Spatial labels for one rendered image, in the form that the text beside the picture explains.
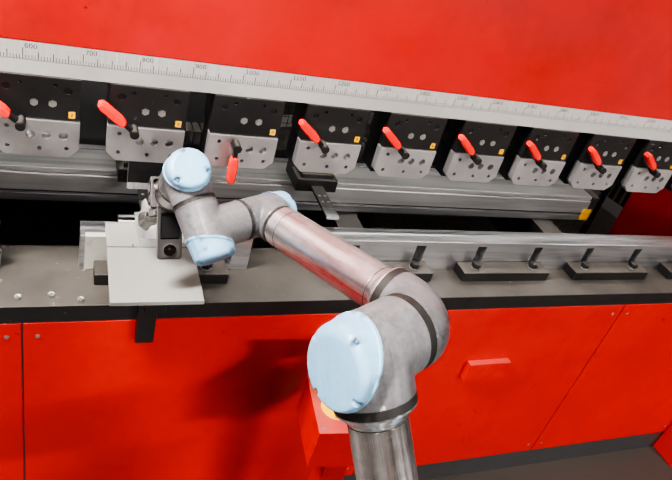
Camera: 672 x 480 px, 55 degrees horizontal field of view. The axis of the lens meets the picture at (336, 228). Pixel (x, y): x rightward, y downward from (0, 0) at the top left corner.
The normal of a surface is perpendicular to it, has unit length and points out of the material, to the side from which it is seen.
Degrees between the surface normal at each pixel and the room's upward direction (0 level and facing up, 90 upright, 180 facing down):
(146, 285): 0
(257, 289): 0
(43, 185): 90
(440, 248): 90
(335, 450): 90
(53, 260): 0
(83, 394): 90
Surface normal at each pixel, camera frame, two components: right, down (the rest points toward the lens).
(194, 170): 0.38, -0.24
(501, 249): 0.30, 0.59
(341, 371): -0.72, 0.09
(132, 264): 0.25, -0.81
